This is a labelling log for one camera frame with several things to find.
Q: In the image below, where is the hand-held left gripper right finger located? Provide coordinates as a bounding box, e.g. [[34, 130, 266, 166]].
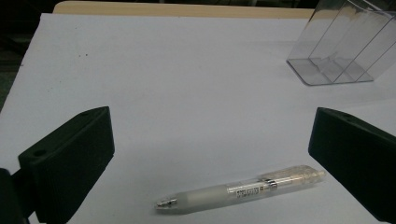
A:
[[307, 106, 396, 224]]

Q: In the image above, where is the clear plastic pen holder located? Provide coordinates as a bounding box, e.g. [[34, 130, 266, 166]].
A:
[[286, 0, 396, 87]]

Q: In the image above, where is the translucent white pen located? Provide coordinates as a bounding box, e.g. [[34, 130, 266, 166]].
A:
[[153, 164, 326, 215]]

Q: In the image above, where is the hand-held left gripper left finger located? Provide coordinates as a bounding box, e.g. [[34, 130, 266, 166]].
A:
[[17, 105, 116, 224]]

